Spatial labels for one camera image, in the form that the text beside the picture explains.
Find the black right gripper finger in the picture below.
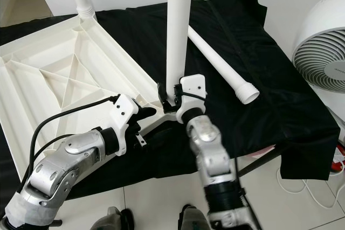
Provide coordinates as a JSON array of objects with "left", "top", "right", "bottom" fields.
[{"left": 156, "top": 82, "right": 173, "bottom": 109}]

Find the white plastic ribbed table top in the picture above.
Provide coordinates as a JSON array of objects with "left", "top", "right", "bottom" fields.
[{"left": 0, "top": 13, "right": 181, "bottom": 187}]

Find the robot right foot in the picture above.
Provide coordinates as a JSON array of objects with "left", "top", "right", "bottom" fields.
[{"left": 179, "top": 204, "right": 211, "bottom": 230}]

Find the dark table leg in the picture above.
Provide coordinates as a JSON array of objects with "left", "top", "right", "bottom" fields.
[{"left": 237, "top": 147, "right": 286, "bottom": 177}]

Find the black cloth cover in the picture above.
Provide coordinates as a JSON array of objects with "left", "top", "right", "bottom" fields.
[{"left": 0, "top": 0, "right": 340, "bottom": 204}]

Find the white floor fan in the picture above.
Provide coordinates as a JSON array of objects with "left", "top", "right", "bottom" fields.
[{"left": 292, "top": 0, "right": 345, "bottom": 134}]

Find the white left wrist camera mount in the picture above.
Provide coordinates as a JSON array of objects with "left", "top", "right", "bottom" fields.
[{"left": 111, "top": 94, "right": 141, "bottom": 155}]

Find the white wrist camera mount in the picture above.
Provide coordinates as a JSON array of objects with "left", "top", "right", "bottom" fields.
[
  {"left": 111, "top": 94, "right": 141, "bottom": 155},
  {"left": 175, "top": 74, "right": 208, "bottom": 126}
]

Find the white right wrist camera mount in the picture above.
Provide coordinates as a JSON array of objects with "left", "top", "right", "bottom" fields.
[{"left": 175, "top": 74, "right": 208, "bottom": 126}]

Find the white power cable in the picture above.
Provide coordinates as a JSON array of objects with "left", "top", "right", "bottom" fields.
[{"left": 278, "top": 160, "right": 345, "bottom": 209}]

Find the red black cable reel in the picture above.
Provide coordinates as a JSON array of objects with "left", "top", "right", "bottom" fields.
[{"left": 333, "top": 144, "right": 345, "bottom": 174}]

